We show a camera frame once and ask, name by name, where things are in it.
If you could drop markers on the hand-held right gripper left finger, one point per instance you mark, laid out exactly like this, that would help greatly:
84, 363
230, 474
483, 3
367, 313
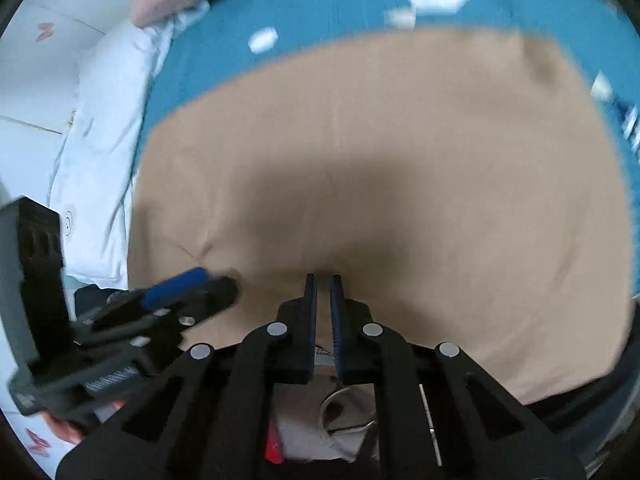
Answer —
311, 330

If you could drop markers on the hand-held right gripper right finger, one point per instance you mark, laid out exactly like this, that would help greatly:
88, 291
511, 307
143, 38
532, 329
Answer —
337, 330

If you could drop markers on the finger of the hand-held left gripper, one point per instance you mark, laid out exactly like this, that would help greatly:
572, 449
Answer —
215, 297
175, 287

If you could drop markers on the tan button cardigan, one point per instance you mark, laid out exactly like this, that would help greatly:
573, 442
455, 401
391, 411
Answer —
400, 135

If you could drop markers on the person's left hand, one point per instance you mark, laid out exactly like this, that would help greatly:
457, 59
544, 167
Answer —
70, 427

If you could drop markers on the small red object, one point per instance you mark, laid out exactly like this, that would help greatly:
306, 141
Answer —
273, 447

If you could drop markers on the white pillow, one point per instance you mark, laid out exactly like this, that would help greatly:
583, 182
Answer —
100, 135

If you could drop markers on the teal quilted bed mat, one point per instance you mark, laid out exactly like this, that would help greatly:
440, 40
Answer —
350, 5

